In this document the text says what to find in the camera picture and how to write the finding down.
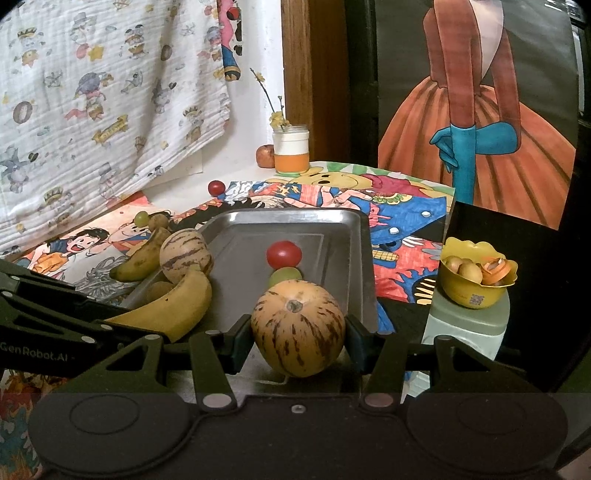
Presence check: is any striped pepino melon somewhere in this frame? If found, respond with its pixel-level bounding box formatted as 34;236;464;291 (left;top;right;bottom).
250;280;346;378
160;229;214;284

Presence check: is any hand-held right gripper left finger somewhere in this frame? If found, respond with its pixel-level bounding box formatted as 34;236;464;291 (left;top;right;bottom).
90;315;254;411

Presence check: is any white printed cartoon blanket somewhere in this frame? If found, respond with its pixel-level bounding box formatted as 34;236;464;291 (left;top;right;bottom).
0;0;232;252

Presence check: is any white and orange jar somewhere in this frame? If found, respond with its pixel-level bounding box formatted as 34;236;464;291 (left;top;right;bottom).
272;124;310;175

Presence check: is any yellow plastic bowl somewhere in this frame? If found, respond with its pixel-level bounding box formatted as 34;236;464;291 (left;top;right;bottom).
438;237;519;309

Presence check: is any long yellow banana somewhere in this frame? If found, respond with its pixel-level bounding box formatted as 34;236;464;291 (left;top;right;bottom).
104;269;213;343

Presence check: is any orange peel curl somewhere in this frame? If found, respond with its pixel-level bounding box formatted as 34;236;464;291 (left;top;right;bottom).
478;255;517;284

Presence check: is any metal tray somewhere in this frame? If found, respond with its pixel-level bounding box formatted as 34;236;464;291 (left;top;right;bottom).
117;208;380;384

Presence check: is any cartoon wall picture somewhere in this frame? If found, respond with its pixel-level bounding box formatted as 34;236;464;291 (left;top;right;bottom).
215;0;243;83

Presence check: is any large red tomato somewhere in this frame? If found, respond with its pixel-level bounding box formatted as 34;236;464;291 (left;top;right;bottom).
266;240;303;270

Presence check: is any short browning banana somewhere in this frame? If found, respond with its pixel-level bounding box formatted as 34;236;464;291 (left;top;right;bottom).
109;227;172;282

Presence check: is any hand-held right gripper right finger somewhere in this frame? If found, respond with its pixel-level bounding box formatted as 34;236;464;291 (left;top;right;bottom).
344;314;499;411

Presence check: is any orange dress wall poster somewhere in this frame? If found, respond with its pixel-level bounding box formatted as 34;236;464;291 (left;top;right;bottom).
373;0;580;230

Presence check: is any yellow flower twig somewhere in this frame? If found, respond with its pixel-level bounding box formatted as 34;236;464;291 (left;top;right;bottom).
249;68;293;132

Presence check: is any wooden door frame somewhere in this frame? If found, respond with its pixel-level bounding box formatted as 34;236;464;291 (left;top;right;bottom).
280;0;352;162

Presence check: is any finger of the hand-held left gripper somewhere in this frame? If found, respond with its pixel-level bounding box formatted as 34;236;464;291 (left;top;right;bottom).
0;259;116;333
92;323;160;365

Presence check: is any pale green plastic stool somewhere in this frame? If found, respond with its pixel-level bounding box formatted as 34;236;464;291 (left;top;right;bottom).
409;290;511;395

